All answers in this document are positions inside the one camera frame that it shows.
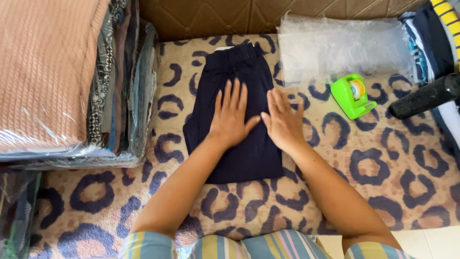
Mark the heap of mixed clothes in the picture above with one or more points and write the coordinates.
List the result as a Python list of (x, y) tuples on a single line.
[(436, 46)]

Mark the leopard print blanket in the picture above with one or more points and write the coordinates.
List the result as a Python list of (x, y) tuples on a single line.
[(359, 169)]

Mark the green tape dispenser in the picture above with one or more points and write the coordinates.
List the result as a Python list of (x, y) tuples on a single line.
[(352, 95)]

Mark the dark bagged clothes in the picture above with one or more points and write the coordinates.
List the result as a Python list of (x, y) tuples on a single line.
[(16, 212)]

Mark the striped pastel clothing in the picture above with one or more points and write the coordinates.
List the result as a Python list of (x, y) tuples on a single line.
[(251, 246)]

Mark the stack of clear plastic bags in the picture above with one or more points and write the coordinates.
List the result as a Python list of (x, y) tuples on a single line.
[(341, 46)]

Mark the navy blue pants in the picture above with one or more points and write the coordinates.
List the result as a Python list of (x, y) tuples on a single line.
[(233, 154)]

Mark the person's right hand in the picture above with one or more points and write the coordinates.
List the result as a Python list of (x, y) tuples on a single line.
[(285, 124)]

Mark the person's left hand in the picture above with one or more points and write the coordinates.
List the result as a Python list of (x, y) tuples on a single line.
[(230, 122)]

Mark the black cylindrical object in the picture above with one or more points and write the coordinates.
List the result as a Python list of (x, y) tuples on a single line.
[(424, 96)]

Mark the stack of bagged folded clothes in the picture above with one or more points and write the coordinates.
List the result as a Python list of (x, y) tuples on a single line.
[(54, 79)]

